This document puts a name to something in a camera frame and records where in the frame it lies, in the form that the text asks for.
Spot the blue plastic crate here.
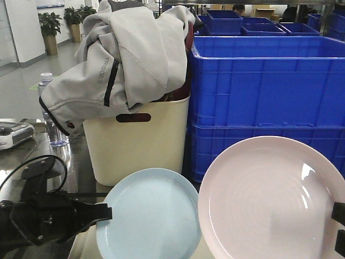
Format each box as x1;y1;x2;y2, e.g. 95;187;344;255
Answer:
241;23;286;36
276;23;320;36

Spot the light blue round plate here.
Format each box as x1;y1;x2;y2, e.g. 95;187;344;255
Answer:
96;168;201;258

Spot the blue crate background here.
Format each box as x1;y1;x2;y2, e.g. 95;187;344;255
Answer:
206;10;243;35

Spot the pink round plate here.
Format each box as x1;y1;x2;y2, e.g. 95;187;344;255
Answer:
198;136;344;258

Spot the white grey remote controller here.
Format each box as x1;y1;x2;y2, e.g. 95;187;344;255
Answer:
1;121;35;150

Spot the potted plant gold pot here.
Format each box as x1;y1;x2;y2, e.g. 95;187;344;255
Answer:
64;5;96;43
38;12;62;56

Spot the grey jacket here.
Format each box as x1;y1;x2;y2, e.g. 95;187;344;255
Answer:
39;1;197;135

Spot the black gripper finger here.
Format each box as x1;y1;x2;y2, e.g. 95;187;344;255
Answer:
73;201;113;234
335;229;345;255
331;202;345;223

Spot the large blue crate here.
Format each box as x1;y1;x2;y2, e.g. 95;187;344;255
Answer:
188;123;344;182
190;36;344;127

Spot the large blue crate lower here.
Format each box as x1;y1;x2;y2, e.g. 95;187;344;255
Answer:
188;123;344;182

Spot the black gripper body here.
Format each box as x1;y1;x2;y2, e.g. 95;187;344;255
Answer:
0;155;81;251

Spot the cream plastic basket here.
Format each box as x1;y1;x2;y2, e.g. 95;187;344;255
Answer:
83;98;189;186

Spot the large blue crate upper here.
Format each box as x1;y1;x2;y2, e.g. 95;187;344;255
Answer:
190;36;344;127

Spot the clear water bottle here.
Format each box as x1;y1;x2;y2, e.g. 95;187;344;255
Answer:
38;72;69;147

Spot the black cable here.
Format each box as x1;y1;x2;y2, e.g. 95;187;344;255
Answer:
0;154;108;197

